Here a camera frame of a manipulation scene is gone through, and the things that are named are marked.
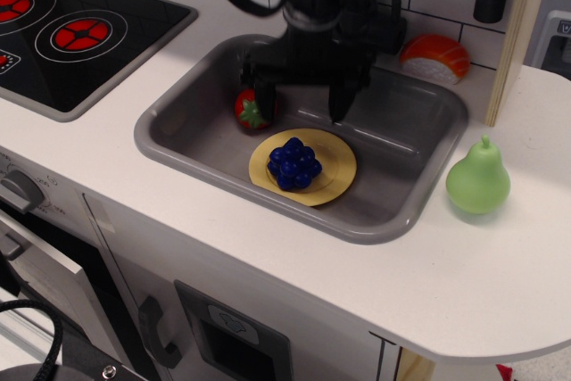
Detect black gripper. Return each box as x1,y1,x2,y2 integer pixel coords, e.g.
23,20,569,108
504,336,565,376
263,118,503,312
241,28,375,122

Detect blue toy blueberries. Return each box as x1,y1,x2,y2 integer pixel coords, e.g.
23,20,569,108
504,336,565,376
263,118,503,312
266,137,322,191

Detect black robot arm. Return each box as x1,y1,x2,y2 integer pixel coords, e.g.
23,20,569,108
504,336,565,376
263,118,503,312
242,0,375,122

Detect yellow toy plate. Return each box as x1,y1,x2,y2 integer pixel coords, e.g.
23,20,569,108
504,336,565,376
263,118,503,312
249,128,357,206

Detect grey toy sink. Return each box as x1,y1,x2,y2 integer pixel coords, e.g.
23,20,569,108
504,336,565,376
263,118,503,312
135,35,468,244

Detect red toy strawberry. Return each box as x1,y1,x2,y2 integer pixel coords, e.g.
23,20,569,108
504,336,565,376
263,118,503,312
234,88,271,129

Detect salmon sushi toy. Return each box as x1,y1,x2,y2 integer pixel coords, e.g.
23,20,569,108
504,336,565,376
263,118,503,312
399,34,471,85

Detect green toy pear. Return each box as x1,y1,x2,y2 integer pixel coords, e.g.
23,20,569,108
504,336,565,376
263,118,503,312
446,135,511,215

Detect black toy stovetop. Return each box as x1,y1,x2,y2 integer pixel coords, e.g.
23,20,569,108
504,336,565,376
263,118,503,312
1,0,198,122

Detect grey appliance background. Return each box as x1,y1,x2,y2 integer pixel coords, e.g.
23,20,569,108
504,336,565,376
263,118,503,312
531,10,570,79

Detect grey dishwasher panel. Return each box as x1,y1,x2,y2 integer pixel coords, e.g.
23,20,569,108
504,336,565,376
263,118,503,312
174,280,294,380

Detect wooden side panel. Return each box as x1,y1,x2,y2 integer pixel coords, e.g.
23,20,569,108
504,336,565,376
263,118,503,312
484,0,542,127

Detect grey oven knob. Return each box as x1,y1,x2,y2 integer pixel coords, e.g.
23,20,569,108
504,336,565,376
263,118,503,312
1,170,45,214

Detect grey cabinet door handle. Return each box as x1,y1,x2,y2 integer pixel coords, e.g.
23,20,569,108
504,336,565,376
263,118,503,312
137,295,182,369

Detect grey oven door handle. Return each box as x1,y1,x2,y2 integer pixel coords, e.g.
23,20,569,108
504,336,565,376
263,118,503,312
0,233,28,261

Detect black cable lower left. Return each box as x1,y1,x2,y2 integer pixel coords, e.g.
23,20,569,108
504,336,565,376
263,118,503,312
0,299,63,381

